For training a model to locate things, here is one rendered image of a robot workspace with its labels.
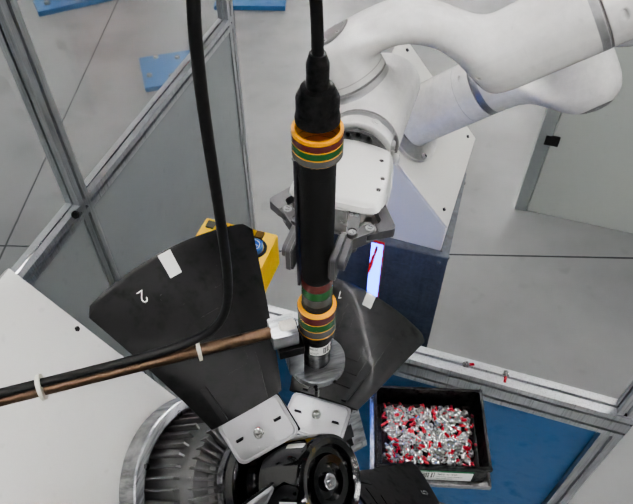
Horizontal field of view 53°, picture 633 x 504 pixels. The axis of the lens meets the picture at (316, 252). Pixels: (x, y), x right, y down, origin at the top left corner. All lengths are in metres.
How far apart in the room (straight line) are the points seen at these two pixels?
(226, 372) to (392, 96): 0.40
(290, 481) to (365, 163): 0.40
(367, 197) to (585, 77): 0.64
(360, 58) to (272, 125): 2.57
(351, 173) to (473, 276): 2.02
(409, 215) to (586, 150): 1.45
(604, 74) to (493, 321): 1.49
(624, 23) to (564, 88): 0.48
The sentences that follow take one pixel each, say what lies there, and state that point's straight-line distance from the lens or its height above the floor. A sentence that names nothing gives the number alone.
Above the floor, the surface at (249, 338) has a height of 1.43.
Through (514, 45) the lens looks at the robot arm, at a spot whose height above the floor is 1.66.
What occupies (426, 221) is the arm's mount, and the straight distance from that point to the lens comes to 1.42.
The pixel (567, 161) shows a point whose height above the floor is 0.31.
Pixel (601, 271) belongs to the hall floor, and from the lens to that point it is 2.86.
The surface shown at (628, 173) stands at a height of 0.31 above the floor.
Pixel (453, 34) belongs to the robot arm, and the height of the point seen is 1.67.
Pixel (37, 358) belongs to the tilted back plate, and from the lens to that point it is 0.95.
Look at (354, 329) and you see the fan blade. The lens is 1.03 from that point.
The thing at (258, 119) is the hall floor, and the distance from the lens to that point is 3.35.
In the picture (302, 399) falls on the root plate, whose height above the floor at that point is 1.18.
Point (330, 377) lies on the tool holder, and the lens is 0.78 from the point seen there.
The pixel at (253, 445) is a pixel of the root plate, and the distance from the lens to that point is 0.87.
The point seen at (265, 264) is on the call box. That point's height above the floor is 1.06.
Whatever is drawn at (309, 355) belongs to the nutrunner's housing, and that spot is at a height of 1.38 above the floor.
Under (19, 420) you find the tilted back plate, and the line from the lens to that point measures 0.93.
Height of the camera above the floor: 2.03
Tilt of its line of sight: 49 degrees down
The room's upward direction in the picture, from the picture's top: straight up
